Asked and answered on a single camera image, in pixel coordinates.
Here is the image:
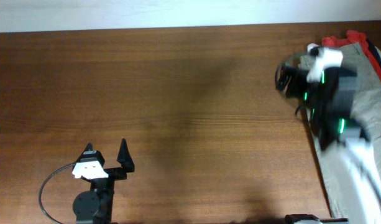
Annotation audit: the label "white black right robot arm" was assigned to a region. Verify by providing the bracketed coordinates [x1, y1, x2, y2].
[275, 63, 381, 223]

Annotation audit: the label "khaki green shorts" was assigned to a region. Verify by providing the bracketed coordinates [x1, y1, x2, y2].
[312, 44, 381, 219]

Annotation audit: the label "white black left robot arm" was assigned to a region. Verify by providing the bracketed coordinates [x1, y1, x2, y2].
[72, 139, 135, 224]

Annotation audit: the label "red garment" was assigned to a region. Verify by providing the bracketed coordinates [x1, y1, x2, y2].
[322, 30, 381, 82]

